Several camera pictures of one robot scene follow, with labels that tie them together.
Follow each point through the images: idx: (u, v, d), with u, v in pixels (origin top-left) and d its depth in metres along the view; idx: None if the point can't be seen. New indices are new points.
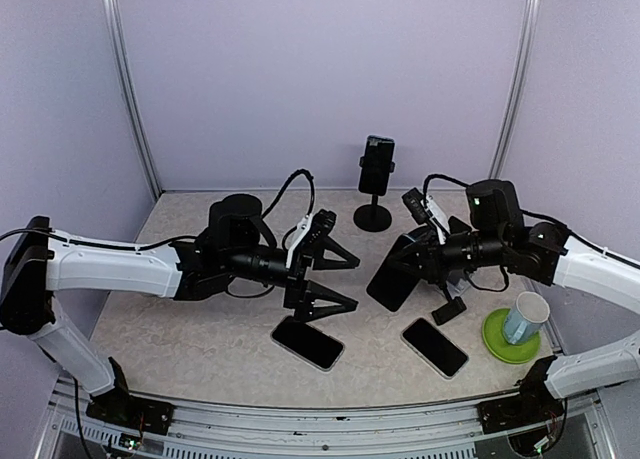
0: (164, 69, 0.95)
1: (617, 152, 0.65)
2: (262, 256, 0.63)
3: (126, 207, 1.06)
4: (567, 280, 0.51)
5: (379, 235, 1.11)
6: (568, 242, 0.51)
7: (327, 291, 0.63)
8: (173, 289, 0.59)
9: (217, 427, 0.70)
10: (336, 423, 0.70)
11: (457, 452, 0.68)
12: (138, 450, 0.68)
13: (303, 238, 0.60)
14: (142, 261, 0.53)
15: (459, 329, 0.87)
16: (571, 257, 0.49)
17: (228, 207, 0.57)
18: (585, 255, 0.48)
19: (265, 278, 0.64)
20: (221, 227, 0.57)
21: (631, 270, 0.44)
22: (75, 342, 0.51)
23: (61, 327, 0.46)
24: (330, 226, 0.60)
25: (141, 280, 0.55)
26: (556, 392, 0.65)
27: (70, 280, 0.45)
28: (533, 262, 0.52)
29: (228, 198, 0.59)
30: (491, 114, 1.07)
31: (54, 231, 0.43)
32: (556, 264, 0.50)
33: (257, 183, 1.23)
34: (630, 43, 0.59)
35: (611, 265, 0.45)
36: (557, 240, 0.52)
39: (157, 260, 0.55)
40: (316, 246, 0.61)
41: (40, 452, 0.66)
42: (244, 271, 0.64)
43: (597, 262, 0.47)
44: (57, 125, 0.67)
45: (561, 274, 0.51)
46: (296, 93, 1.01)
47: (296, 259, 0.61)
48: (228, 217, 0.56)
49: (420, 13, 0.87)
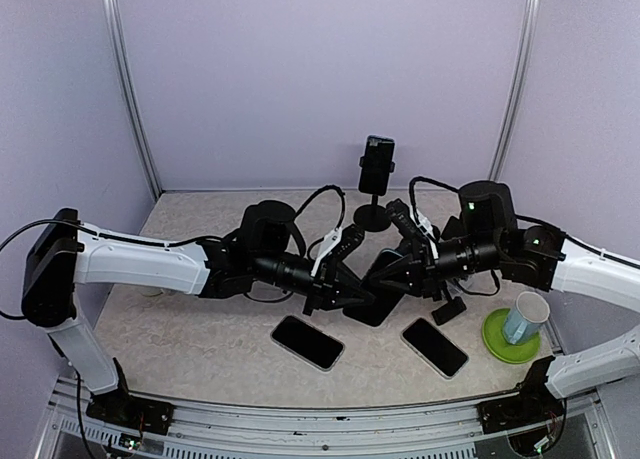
0: (163, 69, 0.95)
1: (616, 152, 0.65)
2: (287, 263, 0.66)
3: (126, 207, 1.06)
4: (566, 285, 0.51)
5: (379, 235, 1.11)
6: (563, 246, 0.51)
7: (353, 284, 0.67)
8: (200, 285, 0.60)
9: (217, 427, 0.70)
10: (336, 423, 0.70)
11: (457, 452, 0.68)
12: (138, 450, 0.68)
13: (332, 249, 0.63)
14: (171, 257, 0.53)
15: (459, 329, 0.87)
16: (569, 262, 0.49)
17: (264, 212, 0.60)
18: (583, 258, 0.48)
19: (288, 284, 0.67)
20: (256, 229, 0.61)
21: (633, 271, 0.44)
22: (90, 337, 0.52)
23: (80, 322, 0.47)
24: (359, 240, 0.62)
25: (168, 277, 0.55)
26: (557, 392, 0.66)
27: (101, 275, 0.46)
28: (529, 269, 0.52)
29: (263, 205, 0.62)
30: (491, 114, 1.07)
31: (82, 225, 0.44)
32: (554, 268, 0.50)
33: (257, 184, 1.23)
34: (629, 43, 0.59)
35: (611, 266, 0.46)
36: (552, 245, 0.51)
39: (185, 257, 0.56)
40: (340, 259, 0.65)
41: (40, 452, 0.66)
42: (267, 276, 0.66)
43: (595, 263, 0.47)
44: (57, 125, 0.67)
45: (560, 278, 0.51)
46: (297, 93, 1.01)
47: (321, 268, 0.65)
48: (263, 222, 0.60)
49: (419, 13, 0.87)
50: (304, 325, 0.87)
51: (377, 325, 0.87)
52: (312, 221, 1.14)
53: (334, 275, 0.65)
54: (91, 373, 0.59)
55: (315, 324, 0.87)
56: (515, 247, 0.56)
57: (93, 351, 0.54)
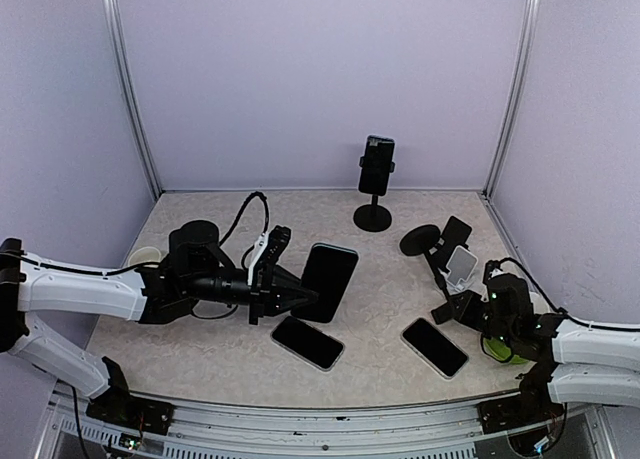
0: (164, 69, 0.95)
1: (614, 150, 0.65)
2: (224, 277, 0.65)
3: (126, 206, 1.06)
4: (567, 357, 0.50)
5: (379, 236, 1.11)
6: (562, 325, 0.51)
7: (291, 284, 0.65)
8: (139, 312, 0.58)
9: (217, 427, 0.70)
10: (336, 423, 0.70)
11: (457, 452, 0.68)
12: (138, 450, 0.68)
13: (262, 254, 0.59)
14: (108, 285, 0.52)
15: (459, 329, 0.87)
16: (563, 338, 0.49)
17: (186, 236, 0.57)
18: (572, 332, 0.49)
19: (228, 297, 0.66)
20: (179, 254, 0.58)
21: (619, 334, 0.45)
22: (58, 349, 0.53)
23: (37, 337, 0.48)
24: (286, 241, 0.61)
25: (105, 305, 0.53)
26: (556, 396, 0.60)
27: (39, 305, 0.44)
28: (535, 351, 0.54)
29: (188, 226, 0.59)
30: (492, 114, 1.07)
31: (26, 254, 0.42)
32: (551, 345, 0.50)
33: (257, 184, 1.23)
34: (628, 42, 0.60)
35: (599, 335, 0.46)
36: (551, 325, 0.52)
39: (123, 285, 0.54)
40: (274, 263, 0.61)
41: (41, 452, 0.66)
42: (206, 293, 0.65)
43: (585, 335, 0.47)
44: (59, 126, 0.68)
45: (560, 353, 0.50)
46: (298, 92, 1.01)
47: (258, 275, 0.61)
48: (185, 246, 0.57)
49: (419, 13, 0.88)
50: (304, 325, 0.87)
51: (327, 318, 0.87)
52: (312, 221, 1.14)
53: (272, 279, 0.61)
54: (81, 379, 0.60)
55: (315, 325, 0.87)
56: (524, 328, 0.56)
57: (65, 363, 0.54)
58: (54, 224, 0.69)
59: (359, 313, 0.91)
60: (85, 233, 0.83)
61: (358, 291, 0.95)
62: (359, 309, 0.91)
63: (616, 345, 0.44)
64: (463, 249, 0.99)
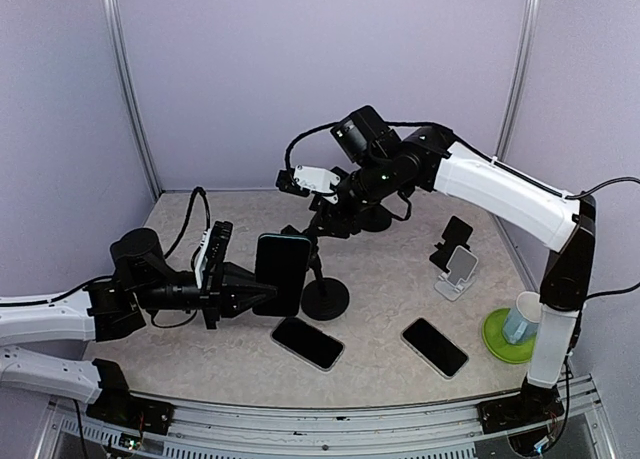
0: (163, 66, 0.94)
1: (611, 149, 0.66)
2: (175, 282, 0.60)
3: (126, 205, 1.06)
4: (450, 188, 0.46)
5: (378, 236, 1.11)
6: (453, 149, 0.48)
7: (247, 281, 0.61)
8: (94, 332, 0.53)
9: (217, 427, 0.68)
10: (336, 423, 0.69)
11: (458, 452, 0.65)
12: (138, 450, 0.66)
13: (205, 254, 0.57)
14: (50, 313, 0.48)
15: (459, 329, 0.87)
16: (455, 161, 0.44)
17: (125, 247, 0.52)
18: (472, 162, 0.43)
19: (183, 304, 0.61)
20: (120, 268, 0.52)
21: (521, 184, 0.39)
22: (36, 370, 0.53)
23: (9, 366, 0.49)
24: (227, 237, 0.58)
25: (63, 330, 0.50)
26: (547, 382, 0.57)
27: None
28: (414, 166, 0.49)
29: (126, 237, 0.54)
30: (492, 115, 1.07)
31: None
32: (440, 165, 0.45)
33: (257, 184, 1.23)
34: (627, 42, 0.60)
35: (498, 176, 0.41)
36: (433, 137, 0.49)
39: (68, 309, 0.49)
40: (219, 260, 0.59)
41: (40, 452, 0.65)
42: (161, 302, 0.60)
43: (482, 169, 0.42)
44: (58, 127, 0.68)
45: (443, 179, 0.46)
46: (298, 92, 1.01)
47: (208, 276, 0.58)
48: (123, 258, 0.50)
49: (420, 13, 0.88)
50: (303, 325, 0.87)
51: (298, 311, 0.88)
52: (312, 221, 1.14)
53: (221, 278, 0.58)
54: (68, 387, 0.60)
55: (315, 325, 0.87)
56: (391, 152, 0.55)
57: (41, 380, 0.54)
58: (54, 224, 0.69)
59: (359, 313, 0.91)
60: (86, 232, 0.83)
61: (358, 292, 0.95)
62: (359, 310, 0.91)
63: (512, 191, 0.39)
64: (463, 249, 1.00)
